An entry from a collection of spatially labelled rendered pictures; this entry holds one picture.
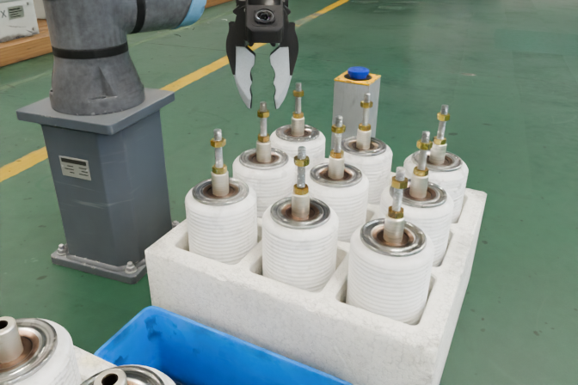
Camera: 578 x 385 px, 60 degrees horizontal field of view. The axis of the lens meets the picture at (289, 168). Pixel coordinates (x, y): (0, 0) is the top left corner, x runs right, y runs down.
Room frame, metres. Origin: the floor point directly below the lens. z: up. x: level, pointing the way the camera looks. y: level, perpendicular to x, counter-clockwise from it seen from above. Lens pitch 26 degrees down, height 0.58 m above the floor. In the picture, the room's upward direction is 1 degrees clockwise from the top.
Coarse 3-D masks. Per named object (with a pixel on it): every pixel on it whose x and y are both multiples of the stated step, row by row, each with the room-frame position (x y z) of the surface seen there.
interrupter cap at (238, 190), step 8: (200, 184) 0.61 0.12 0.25; (208, 184) 0.61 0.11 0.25; (232, 184) 0.61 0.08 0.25; (240, 184) 0.61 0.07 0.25; (192, 192) 0.58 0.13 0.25; (200, 192) 0.58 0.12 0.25; (208, 192) 0.59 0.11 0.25; (232, 192) 0.59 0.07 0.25; (240, 192) 0.59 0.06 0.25; (248, 192) 0.59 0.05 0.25; (200, 200) 0.56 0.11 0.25; (208, 200) 0.56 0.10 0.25; (216, 200) 0.56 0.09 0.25; (224, 200) 0.57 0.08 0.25; (232, 200) 0.56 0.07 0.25; (240, 200) 0.57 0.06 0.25
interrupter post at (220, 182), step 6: (216, 174) 0.58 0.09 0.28; (222, 174) 0.58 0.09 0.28; (216, 180) 0.58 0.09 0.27; (222, 180) 0.58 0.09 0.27; (228, 180) 0.59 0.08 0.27; (216, 186) 0.58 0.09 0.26; (222, 186) 0.58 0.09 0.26; (228, 186) 0.59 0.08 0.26; (216, 192) 0.58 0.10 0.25; (222, 192) 0.58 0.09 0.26; (228, 192) 0.59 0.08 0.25
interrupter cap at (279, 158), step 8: (248, 152) 0.72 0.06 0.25; (272, 152) 0.72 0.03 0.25; (280, 152) 0.72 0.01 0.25; (240, 160) 0.69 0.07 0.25; (248, 160) 0.69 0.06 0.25; (256, 160) 0.69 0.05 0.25; (272, 160) 0.70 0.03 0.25; (280, 160) 0.69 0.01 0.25; (288, 160) 0.70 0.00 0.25; (256, 168) 0.66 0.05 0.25; (264, 168) 0.66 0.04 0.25; (272, 168) 0.66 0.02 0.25
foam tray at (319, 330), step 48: (480, 192) 0.73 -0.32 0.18; (192, 288) 0.52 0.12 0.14; (240, 288) 0.49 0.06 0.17; (288, 288) 0.48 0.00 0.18; (336, 288) 0.48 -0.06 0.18; (432, 288) 0.51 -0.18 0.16; (240, 336) 0.49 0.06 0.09; (288, 336) 0.46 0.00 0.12; (336, 336) 0.43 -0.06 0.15; (384, 336) 0.41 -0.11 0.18; (432, 336) 0.41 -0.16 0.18; (384, 384) 0.41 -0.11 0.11; (432, 384) 0.39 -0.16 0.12
